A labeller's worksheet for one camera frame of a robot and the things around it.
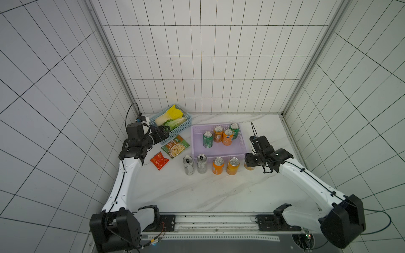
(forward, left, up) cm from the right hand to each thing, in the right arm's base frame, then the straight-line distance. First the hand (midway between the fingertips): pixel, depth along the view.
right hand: (245, 157), depth 83 cm
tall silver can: (-6, +23, +2) cm, 24 cm away
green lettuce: (+25, +45, -3) cm, 51 cm away
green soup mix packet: (+10, +42, -10) cm, 45 cm away
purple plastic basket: (+14, +1, -15) cm, 21 cm away
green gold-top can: (-4, -2, -5) cm, 6 cm away
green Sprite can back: (+22, +4, -1) cm, 22 cm away
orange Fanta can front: (-5, +15, -2) cm, 16 cm away
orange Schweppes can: (-5, +7, -1) cm, 9 cm away
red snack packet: (0, +50, -9) cm, 51 cm away
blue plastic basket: (+28, +36, -7) cm, 46 cm away
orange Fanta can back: (+15, +9, -2) cm, 17 cm away
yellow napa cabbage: (+34, +48, -3) cm, 59 cm away
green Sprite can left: (+12, +21, -1) cm, 24 cm away
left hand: (+5, +44, +12) cm, 46 cm away
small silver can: (-7, +30, +2) cm, 31 cm away
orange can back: (+16, +15, -1) cm, 22 cm away
